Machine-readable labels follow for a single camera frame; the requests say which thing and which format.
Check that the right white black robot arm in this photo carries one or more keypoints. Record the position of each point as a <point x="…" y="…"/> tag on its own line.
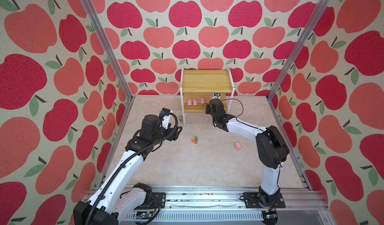
<point x="272" y="148"/>

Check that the right aluminium frame post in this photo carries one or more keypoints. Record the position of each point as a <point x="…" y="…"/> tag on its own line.
<point x="304" y="35"/>

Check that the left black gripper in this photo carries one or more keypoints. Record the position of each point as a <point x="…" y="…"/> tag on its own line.
<point x="174" y="134"/>

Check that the front aluminium rail frame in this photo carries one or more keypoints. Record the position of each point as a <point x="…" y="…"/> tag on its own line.
<point x="222" y="206"/>

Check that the aluminium frame post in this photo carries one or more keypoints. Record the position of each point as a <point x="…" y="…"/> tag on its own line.
<point x="304" y="35"/>
<point x="107" y="47"/>

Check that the wooden two-tier white-frame shelf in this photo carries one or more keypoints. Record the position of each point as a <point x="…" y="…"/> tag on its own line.
<point x="195" y="84"/>

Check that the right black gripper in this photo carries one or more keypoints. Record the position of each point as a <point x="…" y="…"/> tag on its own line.
<point x="207" y="108"/>

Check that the left aluminium frame post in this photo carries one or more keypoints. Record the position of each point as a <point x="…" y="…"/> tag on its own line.
<point x="107" y="47"/>

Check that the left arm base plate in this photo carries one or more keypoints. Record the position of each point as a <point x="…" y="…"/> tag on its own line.
<point x="156" y="200"/>

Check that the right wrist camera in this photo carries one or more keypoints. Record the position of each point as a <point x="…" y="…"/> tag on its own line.
<point x="217" y="96"/>

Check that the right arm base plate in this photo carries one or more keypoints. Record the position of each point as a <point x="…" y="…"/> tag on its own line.
<point x="263" y="201"/>

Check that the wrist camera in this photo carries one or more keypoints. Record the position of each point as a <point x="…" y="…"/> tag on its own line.
<point x="165" y="116"/>
<point x="217" y="96"/>

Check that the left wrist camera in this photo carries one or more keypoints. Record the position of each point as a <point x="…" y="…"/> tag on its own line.
<point x="165" y="116"/>

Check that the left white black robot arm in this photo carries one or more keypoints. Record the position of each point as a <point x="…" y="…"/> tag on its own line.
<point x="108" y="205"/>

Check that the multicolour toy car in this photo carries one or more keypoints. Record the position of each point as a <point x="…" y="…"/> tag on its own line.
<point x="195" y="139"/>

